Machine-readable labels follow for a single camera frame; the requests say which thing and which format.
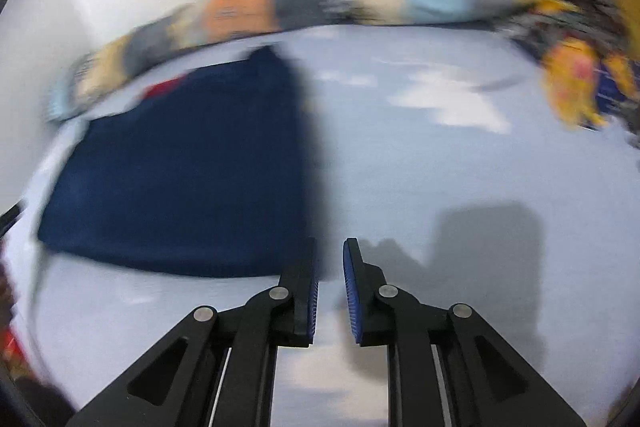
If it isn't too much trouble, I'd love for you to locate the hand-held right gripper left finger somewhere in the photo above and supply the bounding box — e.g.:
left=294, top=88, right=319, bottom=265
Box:
left=65, top=237, right=321, bottom=427

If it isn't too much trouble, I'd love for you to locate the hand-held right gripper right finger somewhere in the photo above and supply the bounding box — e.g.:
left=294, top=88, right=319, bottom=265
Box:
left=342, top=238, right=588, bottom=427

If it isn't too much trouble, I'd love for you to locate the navy blue jacket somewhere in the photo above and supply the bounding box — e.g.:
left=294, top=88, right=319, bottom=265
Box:
left=37, top=46, right=333, bottom=280

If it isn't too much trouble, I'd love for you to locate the light blue cloud-print blanket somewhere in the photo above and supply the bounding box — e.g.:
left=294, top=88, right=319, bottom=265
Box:
left=20, top=19, right=640, bottom=427

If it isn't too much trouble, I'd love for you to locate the dark yellow patterned cloth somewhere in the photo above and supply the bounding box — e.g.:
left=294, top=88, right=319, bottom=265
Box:
left=492, top=0, right=640, bottom=132

